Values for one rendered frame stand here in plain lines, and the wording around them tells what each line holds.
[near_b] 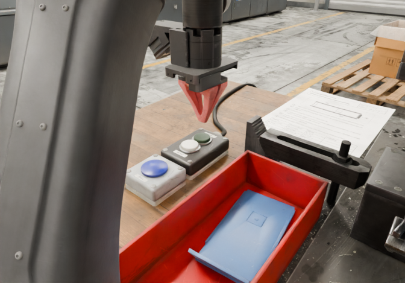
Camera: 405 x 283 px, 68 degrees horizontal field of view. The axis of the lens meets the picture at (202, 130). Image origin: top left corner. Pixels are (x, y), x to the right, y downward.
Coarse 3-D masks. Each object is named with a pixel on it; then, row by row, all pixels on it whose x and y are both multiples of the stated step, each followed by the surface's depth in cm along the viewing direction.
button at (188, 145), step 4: (188, 140) 51; (192, 140) 51; (184, 144) 50; (188, 144) 50; (192, 144) 50; (196, 144) 50; (184, 148) 49; (188, 148) 49; (192, 148) 49; (196, 148) 50
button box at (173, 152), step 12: (252, 84) 88; (216, 108) 70; (216, 120) 64; (192, 132) 55; (204, 132) 55; (216, 132) 56; (180, 144) 51; (204, 144) 51; (216, 144) 51; (228, 144) 53; (168, 156) 49; (180, 156) 48; (192, 156) 48; (204, 156) 49; (216, 156) 51; (192, 168) 47; (204, 168) 50
